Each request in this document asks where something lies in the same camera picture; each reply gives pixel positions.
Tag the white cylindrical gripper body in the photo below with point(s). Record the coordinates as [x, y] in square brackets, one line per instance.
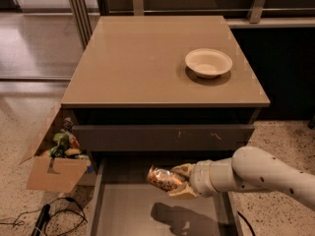
[200, 178]

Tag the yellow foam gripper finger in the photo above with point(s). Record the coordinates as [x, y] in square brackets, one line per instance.
[183, 192]
[184, 170]

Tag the orange crushed soda can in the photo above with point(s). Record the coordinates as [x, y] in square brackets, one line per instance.
[164, 179]

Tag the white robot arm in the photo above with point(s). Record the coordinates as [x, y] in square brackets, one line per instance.
[250, 169]

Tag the open grey middle drawer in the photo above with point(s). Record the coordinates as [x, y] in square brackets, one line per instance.
[125, 204]

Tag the grey top drawer front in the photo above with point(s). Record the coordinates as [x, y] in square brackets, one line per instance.
[163, 137]

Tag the grey cabinet with glossy top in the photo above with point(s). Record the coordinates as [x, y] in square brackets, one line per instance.
[133, 72]

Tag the white paper bowl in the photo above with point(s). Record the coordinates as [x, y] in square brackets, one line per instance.
[208, 63]

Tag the snack packets in box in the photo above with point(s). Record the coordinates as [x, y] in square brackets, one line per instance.
[66, 144]

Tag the cardboard box of snacks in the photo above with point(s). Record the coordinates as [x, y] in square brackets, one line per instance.
[55, 174]

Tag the black power adapter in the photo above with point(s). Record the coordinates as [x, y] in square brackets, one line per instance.
[41, 220]

